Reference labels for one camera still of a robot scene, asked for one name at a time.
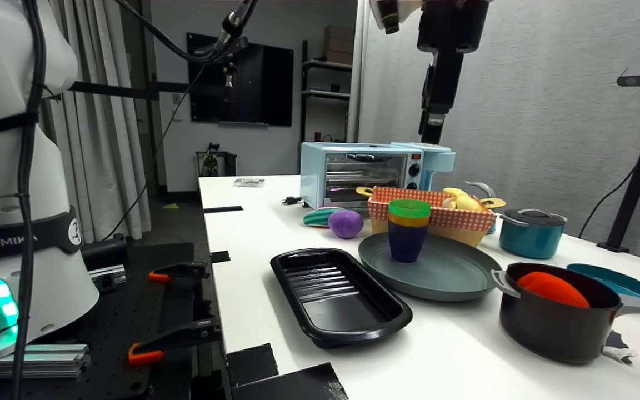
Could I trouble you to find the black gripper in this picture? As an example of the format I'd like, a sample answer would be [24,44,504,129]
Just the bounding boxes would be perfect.
[416,0,494,145]

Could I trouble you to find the yellow plastic cup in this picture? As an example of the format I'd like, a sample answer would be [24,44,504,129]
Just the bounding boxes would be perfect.
[386,212,431,230]

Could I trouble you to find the black ribbed grill tray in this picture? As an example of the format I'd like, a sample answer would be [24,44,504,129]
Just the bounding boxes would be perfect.
[268,246,416,352]

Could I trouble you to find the navy plastic cup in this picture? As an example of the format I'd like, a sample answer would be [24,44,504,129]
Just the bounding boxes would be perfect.
[386,220,429,265]

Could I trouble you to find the green plastic cup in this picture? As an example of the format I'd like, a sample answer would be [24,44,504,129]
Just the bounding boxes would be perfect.
[386,199,434,220]

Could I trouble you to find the orange checkered basket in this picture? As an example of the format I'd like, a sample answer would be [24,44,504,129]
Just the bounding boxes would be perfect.
[353,185,508,250]

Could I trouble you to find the light blue toy oven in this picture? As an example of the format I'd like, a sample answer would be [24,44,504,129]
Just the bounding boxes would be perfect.
[298,140,458,212]

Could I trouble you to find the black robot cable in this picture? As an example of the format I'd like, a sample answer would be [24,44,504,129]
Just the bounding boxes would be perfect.
[110,0,260,66]
[7,0,48,400]

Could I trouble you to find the yellow toy banana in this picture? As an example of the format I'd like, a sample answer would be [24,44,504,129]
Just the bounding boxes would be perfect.
[440,186,486,213]

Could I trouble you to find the dark wall shelf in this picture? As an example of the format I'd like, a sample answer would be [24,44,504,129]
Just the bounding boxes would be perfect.
[300,25,357,145]

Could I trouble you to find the black robot stand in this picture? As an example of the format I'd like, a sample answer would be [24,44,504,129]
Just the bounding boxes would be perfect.
[0,240,235,400]

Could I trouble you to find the purple toy ball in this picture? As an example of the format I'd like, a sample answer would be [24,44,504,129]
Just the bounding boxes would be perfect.
[327,208,367,242]

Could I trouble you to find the red toy tomato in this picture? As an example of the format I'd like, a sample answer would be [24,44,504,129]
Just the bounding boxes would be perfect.
[515,270,593,312]

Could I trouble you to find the teal toy pot with lid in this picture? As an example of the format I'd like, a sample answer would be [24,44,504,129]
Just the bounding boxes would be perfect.
[497,208,568,262]

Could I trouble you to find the black toy pot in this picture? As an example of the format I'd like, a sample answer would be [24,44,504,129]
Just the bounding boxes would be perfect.
[491,260,640,368]

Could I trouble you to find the pleated fabric curtain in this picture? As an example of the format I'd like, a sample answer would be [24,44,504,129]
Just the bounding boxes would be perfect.
[44,0,155,246]

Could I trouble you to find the black orange clamp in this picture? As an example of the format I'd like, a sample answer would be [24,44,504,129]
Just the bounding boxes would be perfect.
[147,260,214,291]
[127,316,221,368]

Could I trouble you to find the grey round plate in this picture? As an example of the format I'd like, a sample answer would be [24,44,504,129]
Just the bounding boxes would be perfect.
[356,231,501,304]

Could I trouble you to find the blue plate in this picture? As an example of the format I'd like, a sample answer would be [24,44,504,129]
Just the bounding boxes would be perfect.
[565,260,640,300]

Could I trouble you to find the black wall monitor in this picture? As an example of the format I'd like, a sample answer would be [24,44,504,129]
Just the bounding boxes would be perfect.
[185,32,295,129]

